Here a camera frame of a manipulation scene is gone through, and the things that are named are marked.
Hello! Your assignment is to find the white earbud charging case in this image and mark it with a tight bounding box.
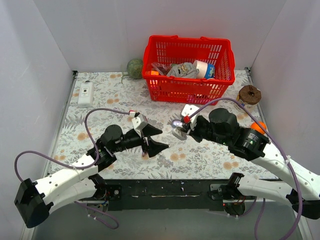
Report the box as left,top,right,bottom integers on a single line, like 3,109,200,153
171,127,188,141

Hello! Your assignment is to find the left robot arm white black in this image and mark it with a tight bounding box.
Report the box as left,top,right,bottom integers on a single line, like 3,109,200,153
14,124,169,228

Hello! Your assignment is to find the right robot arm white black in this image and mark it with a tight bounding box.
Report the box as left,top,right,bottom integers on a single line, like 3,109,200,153
181,105,320,220

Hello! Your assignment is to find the purple earbud charging case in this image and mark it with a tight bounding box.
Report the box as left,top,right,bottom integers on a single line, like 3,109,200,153
171,119,184,128

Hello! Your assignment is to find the orange fruit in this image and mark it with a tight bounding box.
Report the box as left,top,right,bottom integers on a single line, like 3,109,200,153
250,121,267,135

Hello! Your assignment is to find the brown lidded jar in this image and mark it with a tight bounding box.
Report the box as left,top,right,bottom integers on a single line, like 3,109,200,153
236,85,262,112

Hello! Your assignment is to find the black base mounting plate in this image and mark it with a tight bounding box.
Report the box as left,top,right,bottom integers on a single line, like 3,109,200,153
77,178,258,211

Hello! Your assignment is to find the small orange item in basket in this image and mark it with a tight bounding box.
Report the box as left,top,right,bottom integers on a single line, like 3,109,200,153
145,70,159,76

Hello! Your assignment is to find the blue white paper roll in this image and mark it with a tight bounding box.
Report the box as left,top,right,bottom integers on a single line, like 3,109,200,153
193,60,216,79

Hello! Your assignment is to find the white rectangular device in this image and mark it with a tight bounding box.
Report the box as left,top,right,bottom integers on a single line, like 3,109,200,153
77,81,94,108

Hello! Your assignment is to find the dark red snack packet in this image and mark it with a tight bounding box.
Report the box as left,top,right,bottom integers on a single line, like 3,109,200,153
151,62,171,76

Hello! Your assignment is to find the red plastic shopping basket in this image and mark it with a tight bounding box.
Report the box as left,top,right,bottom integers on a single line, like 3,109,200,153
142,35,235,105

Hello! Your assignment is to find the green round melon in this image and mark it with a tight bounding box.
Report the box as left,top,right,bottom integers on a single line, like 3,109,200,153
126,58,144,79

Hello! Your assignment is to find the grey printed snack pouch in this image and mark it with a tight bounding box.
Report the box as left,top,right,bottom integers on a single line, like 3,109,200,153
166,62,197,79

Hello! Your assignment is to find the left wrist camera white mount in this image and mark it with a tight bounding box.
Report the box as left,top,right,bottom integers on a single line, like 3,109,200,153
129,110,148,134

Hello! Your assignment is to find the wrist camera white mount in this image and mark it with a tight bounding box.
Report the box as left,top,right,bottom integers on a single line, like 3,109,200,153
181,104,200,128
129,110,148,134

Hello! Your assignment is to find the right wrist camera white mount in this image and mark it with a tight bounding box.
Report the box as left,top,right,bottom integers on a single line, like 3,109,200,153
181,104,200,128

